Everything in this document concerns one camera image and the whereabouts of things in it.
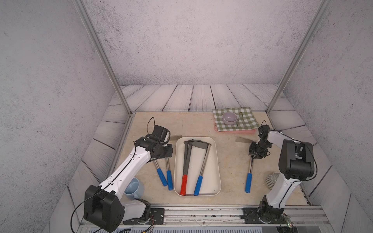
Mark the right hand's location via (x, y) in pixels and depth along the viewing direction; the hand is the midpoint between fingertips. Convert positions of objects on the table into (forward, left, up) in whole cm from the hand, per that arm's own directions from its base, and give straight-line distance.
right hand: (252, 153), depth 95 cm
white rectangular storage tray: (-16, +28, 0) cm, 32 cm away
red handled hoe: (+6, +42, +2) cm, 42 cm away
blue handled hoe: (+5, +29, +1) cm, 30 cm away
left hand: (-8, +50, +14) cm, 52 cm away
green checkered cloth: (+30, -3, -1) cm, 30 cm away
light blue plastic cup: (-25, +67, +9) cm, 73 cm away
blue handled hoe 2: (-15, +6, +1) cm, 16 cm away
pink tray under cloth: (+19, +1, -1) cm, 19 cm away
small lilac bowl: (+29, +11, +3) cm, 31 cm away
